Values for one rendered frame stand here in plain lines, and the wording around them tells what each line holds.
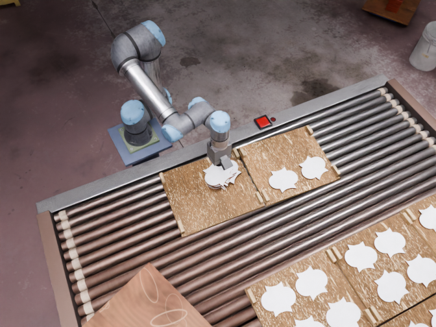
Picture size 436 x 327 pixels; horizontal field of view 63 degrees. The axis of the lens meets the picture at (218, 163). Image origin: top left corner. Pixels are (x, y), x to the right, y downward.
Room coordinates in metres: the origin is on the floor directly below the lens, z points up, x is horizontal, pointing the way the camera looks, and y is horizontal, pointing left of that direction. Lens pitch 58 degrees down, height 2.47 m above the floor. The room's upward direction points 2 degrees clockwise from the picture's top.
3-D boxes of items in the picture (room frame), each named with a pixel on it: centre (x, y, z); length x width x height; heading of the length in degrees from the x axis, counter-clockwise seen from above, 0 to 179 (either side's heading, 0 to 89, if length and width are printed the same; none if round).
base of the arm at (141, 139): (1.14, 0.43, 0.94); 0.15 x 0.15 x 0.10
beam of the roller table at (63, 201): (1.14, -0.09, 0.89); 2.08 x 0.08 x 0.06; 118
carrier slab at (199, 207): (0.80, 0.03, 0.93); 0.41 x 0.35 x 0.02; 115
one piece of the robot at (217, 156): (0.83, -0.01, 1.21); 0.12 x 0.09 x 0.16; 34
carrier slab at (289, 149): (0.97, -0.35, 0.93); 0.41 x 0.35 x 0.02; 114
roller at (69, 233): (0.99, -0.16, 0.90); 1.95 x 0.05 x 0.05; 118
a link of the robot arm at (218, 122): (0.85, 0.00, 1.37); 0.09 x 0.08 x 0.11; 43
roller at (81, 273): (0.81, -0.26, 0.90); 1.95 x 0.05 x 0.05; 118
